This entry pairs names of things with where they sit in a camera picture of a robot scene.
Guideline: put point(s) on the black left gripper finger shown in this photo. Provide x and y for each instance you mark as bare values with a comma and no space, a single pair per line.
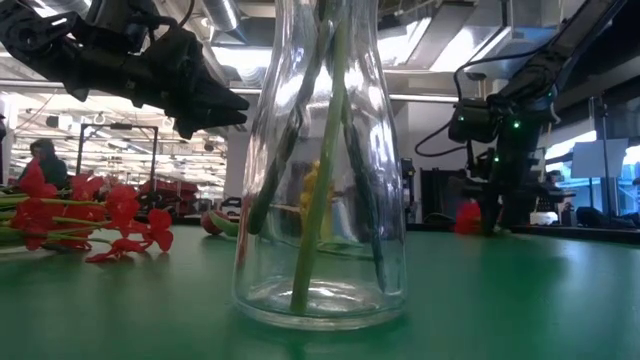
210,122
215,100

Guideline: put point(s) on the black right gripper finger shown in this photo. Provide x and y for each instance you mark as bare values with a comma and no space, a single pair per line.
517,210
491,212

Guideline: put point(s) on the red artificial flower bunch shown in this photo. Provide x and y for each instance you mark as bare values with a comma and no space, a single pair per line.
467,217
120,200

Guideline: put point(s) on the white artificial tulip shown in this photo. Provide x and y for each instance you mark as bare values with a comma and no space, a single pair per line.
320,200

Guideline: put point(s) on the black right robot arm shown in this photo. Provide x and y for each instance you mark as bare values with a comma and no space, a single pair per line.
550,65

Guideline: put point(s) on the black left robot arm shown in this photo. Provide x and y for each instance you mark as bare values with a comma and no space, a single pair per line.
35,40

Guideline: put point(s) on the clear glass vase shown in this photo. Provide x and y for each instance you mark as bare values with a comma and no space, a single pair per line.
260,280

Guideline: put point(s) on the black cabinet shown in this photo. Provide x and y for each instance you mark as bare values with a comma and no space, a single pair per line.
440,195

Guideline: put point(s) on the red furniture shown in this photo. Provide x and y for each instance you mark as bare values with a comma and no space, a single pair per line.
170,189

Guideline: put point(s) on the white board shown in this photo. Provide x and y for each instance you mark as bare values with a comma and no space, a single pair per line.
600,157

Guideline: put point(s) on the green table mat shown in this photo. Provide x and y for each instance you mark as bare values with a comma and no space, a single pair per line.
500,300

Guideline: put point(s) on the black tripod stand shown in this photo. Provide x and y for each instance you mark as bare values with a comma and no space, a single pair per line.
606,165

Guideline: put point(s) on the person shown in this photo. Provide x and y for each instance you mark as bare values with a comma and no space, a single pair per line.
47,167

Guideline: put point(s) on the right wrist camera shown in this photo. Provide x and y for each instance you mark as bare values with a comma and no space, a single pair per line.
472,120

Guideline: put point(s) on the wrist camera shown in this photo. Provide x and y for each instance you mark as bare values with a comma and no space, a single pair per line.
472,120
115,25

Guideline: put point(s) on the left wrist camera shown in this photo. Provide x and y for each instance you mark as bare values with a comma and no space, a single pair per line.
115,25

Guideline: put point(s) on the black metal stand frame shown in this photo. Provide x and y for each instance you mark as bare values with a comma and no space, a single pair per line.
117,127

